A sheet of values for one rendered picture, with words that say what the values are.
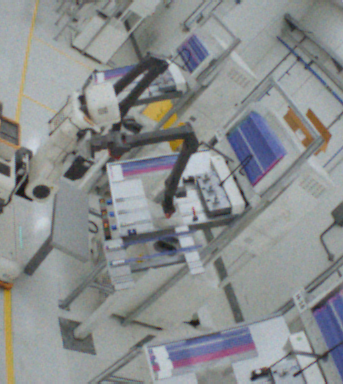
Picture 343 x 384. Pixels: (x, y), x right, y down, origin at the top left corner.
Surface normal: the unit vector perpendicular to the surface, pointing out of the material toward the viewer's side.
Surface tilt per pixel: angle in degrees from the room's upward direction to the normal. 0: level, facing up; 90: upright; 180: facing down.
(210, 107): 90
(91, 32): 90
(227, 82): 90
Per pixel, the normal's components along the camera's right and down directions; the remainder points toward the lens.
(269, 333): -0.07, -0.74
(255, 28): 0.21, 0.64
